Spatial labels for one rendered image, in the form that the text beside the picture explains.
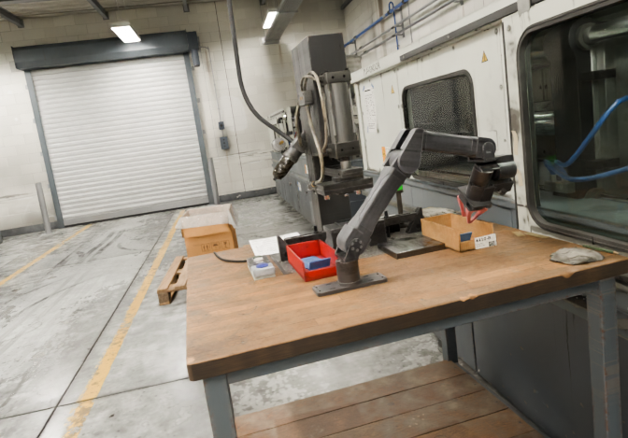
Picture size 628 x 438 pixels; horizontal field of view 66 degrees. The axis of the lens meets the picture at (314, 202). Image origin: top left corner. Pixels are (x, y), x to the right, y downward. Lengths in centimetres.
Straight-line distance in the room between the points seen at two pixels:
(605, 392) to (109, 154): 1027
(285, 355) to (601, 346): 87
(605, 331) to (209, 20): 1029
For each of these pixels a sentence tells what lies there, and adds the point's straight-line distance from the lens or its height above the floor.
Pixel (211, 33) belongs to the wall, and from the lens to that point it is 1107.
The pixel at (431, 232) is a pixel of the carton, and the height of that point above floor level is 93.
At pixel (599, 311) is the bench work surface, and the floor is 76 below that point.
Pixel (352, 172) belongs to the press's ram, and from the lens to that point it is 166.
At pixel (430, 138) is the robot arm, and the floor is 127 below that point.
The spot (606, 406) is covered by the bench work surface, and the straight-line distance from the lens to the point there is 163.
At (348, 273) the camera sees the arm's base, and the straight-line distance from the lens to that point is 131.
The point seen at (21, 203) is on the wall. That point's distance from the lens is 1162.
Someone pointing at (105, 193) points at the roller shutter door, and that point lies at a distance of 1110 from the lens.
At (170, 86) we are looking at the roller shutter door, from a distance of 1089.
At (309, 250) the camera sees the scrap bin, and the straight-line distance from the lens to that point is 167.
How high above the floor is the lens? 134
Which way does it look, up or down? 9 degrees down
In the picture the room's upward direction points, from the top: 8 degrees counter-clockwise
